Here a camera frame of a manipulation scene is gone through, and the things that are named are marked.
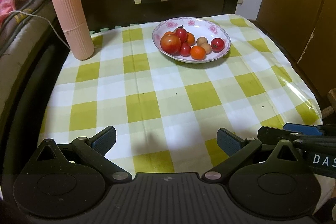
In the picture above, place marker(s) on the white floral ceramic plate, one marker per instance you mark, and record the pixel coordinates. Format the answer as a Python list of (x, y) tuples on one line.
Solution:
[(198, 27)]

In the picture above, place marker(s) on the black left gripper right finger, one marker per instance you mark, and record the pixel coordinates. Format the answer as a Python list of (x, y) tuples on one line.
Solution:
[(240, 152)]

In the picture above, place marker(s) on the pink ribbed cylindrical container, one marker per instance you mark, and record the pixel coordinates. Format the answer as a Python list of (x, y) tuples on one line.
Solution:
[(72, 20)]

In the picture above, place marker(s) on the grey sofa cushion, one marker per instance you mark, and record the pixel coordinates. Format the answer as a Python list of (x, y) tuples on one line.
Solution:
[(20, 35)]

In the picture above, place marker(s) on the red cherry tomato with stem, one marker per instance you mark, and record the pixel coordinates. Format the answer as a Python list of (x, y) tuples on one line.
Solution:
[(181, 33)]

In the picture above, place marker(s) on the green white checkered tablecloth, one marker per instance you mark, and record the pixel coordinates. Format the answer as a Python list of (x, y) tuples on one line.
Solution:
[(166, 113)]

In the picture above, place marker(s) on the small orange tangerine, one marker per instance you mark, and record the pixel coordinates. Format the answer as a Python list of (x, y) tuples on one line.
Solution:
[(190, 39)]

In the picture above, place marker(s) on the pink floral cloth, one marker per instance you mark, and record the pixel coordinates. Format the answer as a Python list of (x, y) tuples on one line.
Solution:
[(7, 6)]

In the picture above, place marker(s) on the large red tomato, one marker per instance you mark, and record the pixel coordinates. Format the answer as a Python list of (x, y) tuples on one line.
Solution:
[(170, 44)]

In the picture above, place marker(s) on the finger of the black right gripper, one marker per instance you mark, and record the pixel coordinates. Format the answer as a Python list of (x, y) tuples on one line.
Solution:
[(304, 129), (271, 136)]

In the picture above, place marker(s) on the brown longan fruit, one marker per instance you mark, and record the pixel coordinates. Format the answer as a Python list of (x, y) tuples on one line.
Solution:
[(207, 48), (202, 40)]

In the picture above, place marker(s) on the brown wooden door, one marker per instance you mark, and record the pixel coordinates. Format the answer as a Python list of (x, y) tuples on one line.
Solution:
[(306, 31)]

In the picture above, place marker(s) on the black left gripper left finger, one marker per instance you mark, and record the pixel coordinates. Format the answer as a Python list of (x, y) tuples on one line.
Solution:
[(92, 151)]

